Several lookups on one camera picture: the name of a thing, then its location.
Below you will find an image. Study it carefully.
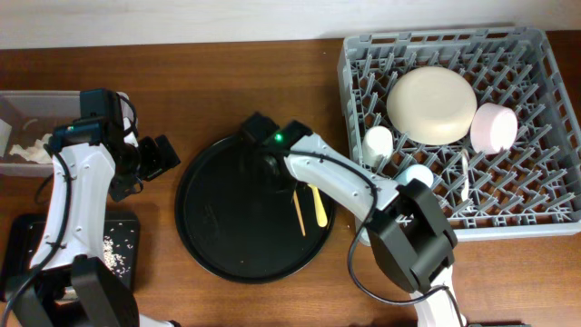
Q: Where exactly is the white cup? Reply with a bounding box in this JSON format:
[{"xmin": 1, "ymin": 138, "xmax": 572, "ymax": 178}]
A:
[{"xmin": 362, "ymin": 125, "xmax": 393, "ymax": 168}]

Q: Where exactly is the clear plastic bin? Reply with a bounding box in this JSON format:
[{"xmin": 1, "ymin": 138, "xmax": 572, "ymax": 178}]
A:
[{"xmin": 0, "ymin": 90, "xmax": 133, "ymax": 179}]

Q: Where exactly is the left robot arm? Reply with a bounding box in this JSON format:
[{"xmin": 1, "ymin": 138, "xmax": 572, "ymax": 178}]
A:
[{"xmin": 1, "ymin": 88, "xmax": 180, "ymax": 326}]

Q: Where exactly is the round black serving tray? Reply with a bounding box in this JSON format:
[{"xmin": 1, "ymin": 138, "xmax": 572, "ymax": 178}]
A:
[{"xmin": 175, "ymin": 134, "xmax": 336, "ymax": 284}]

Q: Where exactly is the pink bowl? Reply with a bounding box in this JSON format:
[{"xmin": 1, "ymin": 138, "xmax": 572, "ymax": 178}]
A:
[{"xmin": 470, "ymin": 103, "xmax": 518, "ymax": 155}]

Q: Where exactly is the white plastic fork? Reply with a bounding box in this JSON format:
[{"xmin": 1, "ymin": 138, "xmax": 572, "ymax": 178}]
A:
[{"xmin": 460, "ymin": 149, "xmax": 469, "ymax": 201}]

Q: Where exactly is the black rectangular tray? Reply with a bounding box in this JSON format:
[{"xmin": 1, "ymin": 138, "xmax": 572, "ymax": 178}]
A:
[{"xmin": 1, "ymin": 212, "xmax": 141, "ymax": 302}]

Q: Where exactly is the blue cup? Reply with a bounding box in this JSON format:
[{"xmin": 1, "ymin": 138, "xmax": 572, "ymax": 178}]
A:
[{"xmin": 395, "ymin": 164, "xmax": 434, "ymax": 188}]

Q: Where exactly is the wooden chopstick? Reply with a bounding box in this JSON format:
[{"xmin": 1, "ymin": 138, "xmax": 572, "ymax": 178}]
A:
[{"xmin": 292, "ymin": 190, "xmax": 306, "ymax": 237}]

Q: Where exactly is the rice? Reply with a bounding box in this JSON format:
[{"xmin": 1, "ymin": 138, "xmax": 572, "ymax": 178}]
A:
[{"xmin": 103, "ymin": 221, "xmax": 137, "ymax": 278}]

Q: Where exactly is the large white tissue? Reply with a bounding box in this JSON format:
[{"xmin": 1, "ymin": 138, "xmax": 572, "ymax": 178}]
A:
[{"xmin": 9, "ymin": 134, "xmax": 52, "ymax": 164}]

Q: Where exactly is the beige plate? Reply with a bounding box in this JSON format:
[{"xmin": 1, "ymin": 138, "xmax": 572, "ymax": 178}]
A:
[{"xmin": 387, "ymin": 66, "xmax": 478, "ymax": 145}]

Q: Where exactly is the white label on bin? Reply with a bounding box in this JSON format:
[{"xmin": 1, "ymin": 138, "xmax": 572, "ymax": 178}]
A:
[{"xmin": 0, "ymin": 120, "xmax": 13, "ymax": 157}]

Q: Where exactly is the grey dishwasher rack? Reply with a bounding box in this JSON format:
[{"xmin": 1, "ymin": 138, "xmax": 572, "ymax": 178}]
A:
[{"xmin": 338, "ymin": 27, "xmax": 580, "ymax": 242}]

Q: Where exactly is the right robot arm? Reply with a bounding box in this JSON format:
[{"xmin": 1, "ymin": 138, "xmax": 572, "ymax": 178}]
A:
[{"xmin": 241, "ymin": 113, "xmax": 467, "ymax": 326}]

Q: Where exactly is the yellow plastic knife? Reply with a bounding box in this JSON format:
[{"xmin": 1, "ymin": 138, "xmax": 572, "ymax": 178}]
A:
[{"xmin": 309, "ymin": 184, "xmax": 328, "ymax": 228}]

